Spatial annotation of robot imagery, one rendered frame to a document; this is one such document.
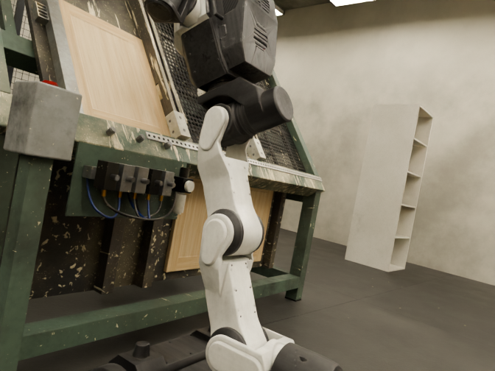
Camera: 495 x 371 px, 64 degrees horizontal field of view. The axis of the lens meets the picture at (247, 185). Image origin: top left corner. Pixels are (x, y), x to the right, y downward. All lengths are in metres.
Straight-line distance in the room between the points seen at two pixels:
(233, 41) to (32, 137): 0.62
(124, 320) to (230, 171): 0.79
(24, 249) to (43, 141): 0.28
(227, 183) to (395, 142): 4.19
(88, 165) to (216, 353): 0.72
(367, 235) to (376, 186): 0.62
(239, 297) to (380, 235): 4.09
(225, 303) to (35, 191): 0.61
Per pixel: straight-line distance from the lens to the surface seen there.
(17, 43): 1.64
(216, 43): 1.30
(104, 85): 1.67
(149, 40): 2.04
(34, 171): 1.14
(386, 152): 5.30
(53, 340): 1.57
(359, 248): 5.34
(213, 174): 1.26
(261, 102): 1.21
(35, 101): 1.10
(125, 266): 1.96
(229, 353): 1.20
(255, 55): 1.31
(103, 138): 1.45
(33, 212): 1.16
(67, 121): 1.13
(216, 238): 1.18
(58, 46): 1.62
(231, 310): 1.23
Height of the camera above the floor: 0.79
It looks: 1 degrees down
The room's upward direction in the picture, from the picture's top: 10 degrees clockwise
